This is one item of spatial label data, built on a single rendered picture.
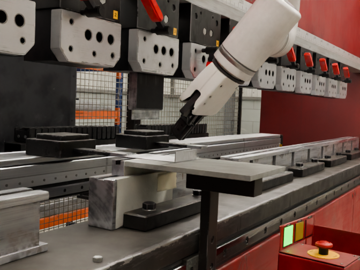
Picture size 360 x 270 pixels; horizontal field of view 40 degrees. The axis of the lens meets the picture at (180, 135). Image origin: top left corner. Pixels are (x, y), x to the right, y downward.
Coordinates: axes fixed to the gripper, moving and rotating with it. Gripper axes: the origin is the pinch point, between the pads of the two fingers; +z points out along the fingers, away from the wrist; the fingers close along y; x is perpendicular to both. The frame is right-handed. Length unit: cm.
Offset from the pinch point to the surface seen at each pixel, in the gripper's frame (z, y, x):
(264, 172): -7.2, 2.9, 19.0
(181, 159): 3.9, 1.7, 4.8
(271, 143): 30, -139, -17
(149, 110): 2.6, 0.3, -8.4
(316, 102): 14, -215, -32
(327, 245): 4.6, -27.3, 34.9
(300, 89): -6, -91, -11
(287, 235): 10.3, -27.5, 27.1
